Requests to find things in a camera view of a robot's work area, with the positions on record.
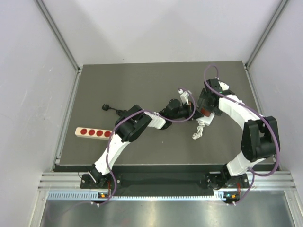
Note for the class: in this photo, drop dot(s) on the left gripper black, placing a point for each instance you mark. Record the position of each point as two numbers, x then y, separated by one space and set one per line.
190 109

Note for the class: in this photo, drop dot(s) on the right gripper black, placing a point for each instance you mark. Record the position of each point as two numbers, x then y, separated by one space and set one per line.
204 96

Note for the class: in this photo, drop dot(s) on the red cube plug adapter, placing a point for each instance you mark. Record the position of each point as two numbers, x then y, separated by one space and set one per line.
205 112

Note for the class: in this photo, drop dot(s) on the white power strip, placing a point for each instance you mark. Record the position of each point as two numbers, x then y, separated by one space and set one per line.
202 122

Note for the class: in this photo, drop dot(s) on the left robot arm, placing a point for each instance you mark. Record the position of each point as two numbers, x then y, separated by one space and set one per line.
129 127

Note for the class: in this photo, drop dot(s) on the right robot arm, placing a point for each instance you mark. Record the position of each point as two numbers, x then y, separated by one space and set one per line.
260 138

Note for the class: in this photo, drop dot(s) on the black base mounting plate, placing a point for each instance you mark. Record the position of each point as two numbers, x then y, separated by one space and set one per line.
200 179

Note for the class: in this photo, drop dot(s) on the wooden power strip red sockets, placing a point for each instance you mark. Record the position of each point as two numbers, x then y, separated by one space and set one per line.
92 133

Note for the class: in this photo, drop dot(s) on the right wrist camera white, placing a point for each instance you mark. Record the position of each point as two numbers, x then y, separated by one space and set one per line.
223 85

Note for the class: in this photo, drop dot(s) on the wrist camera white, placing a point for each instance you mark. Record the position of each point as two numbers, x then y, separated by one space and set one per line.
184 96
223 85

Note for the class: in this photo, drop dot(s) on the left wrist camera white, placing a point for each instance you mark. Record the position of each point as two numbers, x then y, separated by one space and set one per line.
184 96

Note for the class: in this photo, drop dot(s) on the white slotted cable duct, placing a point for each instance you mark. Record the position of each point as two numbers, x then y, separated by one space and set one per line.
102 195

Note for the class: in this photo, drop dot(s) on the right aluminium frame post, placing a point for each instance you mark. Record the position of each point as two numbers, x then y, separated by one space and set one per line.
267 71

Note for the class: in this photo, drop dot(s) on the aluminium frame post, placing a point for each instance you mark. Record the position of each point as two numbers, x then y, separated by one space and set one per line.
75 82
267 71

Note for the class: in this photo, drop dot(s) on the left aluminium frame post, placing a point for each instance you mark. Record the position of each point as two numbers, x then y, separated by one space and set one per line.
75 82

